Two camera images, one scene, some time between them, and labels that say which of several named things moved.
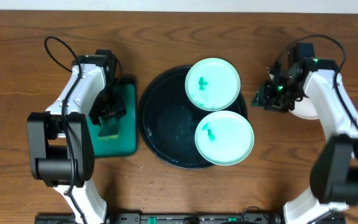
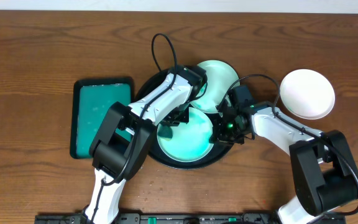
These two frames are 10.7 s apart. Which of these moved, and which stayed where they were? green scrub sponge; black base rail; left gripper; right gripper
Moved: right gripper; green scrub sponge; left gripper
Stayed: black base rail
